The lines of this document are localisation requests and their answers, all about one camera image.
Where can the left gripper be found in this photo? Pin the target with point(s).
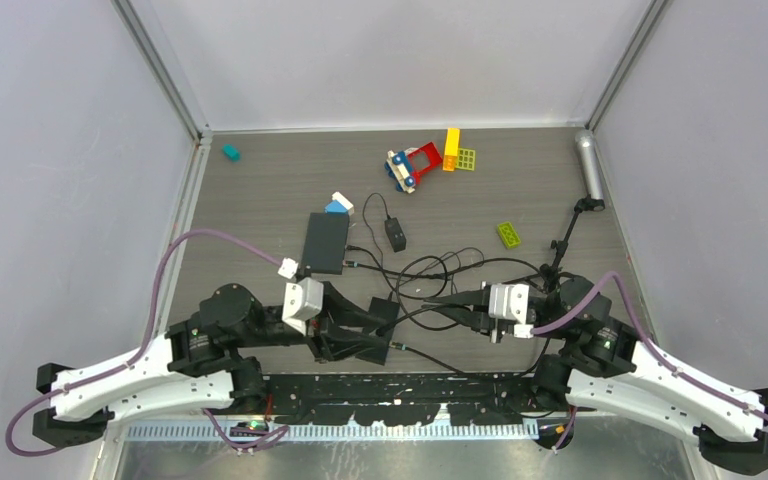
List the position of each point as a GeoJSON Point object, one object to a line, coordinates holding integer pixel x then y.
{"type": "Point", "coordinates": [328, 340]}

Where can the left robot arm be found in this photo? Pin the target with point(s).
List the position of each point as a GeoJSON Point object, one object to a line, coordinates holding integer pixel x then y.
{"type": "Point", "coordinates": [198, 363]}

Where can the silver microphone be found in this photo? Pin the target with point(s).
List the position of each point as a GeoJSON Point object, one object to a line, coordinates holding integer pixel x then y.
{"type": "Point", "coordinates": [587, 153]}

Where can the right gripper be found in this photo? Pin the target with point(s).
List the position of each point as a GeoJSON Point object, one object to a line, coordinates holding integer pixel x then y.
{"type": "Point", "coordinates": [476, 316]}

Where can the black mini tripod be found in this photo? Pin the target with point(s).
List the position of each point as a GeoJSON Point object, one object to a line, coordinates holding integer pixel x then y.
{"type": "Point", "coordinates": [551, 272]}

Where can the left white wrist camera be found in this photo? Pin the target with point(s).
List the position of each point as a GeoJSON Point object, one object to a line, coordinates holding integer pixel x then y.
{"type": "Point", "coordinates": [302, 302]}

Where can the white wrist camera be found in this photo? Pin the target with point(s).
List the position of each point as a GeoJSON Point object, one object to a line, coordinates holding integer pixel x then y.
{"type": "Point", "coordinates": [508, 306]}
{"type": "Point", "coordinates": [302, 302]}

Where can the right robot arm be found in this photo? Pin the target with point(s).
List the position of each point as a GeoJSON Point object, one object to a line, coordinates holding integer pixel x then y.
{"type": "Point", "coordinates": [608, 365]}

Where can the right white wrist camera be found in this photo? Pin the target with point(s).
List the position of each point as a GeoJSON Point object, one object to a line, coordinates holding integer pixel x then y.
{"type": "Point", "coordinates": [508, 306]}

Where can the teal block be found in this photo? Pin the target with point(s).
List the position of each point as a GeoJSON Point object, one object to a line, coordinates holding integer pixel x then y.
{"type": "Point", "coordinates": [231, 152]}

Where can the red blue toy vehicle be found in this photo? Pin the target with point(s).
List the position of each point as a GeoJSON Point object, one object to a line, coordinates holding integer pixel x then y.
{"type": "Point", "coordinates": [407, 168]}

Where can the lime green grid plate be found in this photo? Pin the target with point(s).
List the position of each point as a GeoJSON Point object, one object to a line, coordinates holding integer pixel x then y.
{"type": "Point", "coordinates": [466, 159]}

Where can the yellow toy brick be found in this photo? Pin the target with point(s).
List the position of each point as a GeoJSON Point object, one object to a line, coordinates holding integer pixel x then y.
{"type": "Point", "coordinates": [451, 149]}

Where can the green toy brick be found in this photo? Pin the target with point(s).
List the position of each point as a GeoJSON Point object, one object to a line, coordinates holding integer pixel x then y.
{"type": "Point", "coordinates": [508, 235]}

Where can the black power adapter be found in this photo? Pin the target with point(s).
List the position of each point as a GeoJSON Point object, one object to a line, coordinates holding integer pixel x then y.
{"type": "Point", "coordinates": [395, 234]}

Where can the blue white toy brick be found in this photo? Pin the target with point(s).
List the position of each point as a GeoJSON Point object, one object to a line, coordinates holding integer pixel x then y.
{"type": "Point", "coordinates": [339, 204]}

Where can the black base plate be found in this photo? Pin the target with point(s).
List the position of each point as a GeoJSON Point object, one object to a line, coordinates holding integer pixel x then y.
{"type": "Point", "coordinates": [406, 399]}

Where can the black network switch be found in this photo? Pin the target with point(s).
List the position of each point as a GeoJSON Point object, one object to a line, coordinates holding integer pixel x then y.
{"type": "Point", "coordinates": [385, 311]}

